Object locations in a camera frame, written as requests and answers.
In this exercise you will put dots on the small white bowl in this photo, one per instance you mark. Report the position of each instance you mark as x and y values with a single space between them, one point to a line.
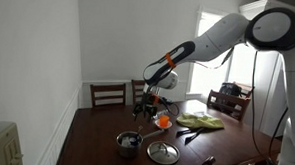
163 126

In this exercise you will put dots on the dark wooden chair with bag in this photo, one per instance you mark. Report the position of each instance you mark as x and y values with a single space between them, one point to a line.
229 103

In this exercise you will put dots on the bright window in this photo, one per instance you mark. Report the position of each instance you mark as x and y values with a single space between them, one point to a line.
210 58

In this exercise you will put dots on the wrist camera with orange mount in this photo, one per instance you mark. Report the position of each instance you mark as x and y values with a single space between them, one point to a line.
156 99

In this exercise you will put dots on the black bag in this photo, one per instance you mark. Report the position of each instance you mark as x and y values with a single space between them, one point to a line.
230 89

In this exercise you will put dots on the round steel lid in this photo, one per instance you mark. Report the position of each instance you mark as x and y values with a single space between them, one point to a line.
163 153

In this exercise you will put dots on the black tongs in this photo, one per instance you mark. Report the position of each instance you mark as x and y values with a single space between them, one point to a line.
190 133

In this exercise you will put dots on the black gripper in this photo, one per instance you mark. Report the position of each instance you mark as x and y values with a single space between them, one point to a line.
149 101

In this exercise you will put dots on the orange plastic cup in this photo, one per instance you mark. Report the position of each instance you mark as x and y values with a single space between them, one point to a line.
164 120

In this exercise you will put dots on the beige wall light switch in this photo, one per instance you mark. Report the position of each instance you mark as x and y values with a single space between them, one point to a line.
4 147

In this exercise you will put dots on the yellow-green cloth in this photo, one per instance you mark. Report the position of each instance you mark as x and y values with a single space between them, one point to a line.
201 122

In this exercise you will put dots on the white tall cabinet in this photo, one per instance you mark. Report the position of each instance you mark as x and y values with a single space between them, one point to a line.
271 81

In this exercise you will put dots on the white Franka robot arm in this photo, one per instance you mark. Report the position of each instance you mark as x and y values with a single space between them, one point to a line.
216 38

